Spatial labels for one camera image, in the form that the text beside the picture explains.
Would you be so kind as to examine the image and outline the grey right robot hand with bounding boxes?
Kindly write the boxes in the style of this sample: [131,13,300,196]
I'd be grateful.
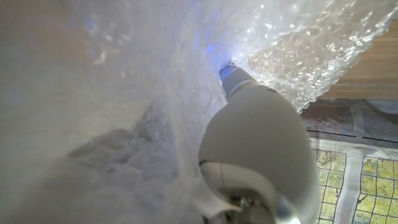
[198,62,320,224]

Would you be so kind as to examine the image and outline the clear bubble wrap sheet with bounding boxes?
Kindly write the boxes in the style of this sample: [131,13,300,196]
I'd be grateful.
[0,0,398,224]

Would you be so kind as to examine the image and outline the printed window backdrop cloth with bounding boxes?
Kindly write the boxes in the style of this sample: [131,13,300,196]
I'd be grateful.
[300,98,398,224]

